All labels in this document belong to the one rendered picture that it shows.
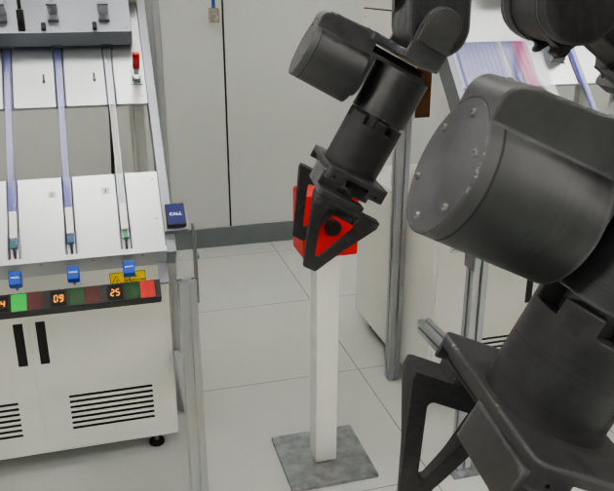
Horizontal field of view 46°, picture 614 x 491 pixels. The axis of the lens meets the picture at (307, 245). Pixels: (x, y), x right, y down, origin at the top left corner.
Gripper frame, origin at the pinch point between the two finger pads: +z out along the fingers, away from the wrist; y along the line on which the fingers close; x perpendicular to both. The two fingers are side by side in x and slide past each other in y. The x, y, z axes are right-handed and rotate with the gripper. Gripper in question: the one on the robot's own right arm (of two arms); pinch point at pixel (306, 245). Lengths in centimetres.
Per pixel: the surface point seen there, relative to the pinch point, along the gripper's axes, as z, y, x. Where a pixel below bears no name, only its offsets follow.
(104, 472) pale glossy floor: 106, -103, 8
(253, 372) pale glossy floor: 84, -151, 45
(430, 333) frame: 34, -111, 73
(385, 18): -38, -161, 29
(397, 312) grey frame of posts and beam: 40, -141, 74
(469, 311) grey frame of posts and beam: 19, -90, 68
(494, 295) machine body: 18, -123, 91
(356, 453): 72, -101, 68
